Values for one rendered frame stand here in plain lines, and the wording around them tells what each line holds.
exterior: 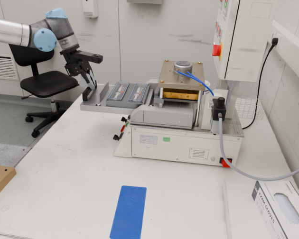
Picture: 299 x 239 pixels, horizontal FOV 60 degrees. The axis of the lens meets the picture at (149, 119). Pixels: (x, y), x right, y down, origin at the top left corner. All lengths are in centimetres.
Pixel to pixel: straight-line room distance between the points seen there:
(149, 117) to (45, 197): 49
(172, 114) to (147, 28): 164
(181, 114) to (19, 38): 63
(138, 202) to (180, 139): 30
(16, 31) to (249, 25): 75
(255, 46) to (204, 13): 160
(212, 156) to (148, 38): 169
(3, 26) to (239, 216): 98
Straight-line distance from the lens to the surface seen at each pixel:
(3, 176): 115
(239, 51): 93
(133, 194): 101
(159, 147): 110
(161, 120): 103
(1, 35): 98
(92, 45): 276
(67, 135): 135
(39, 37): 98
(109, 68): 277
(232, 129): 110
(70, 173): 113
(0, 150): 137
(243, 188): 104
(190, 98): 105
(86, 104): 114
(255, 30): 92
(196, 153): 112
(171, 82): 100
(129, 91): 118
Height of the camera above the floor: 150
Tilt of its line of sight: 32 degrees down
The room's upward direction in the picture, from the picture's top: 2 degrees clockwise
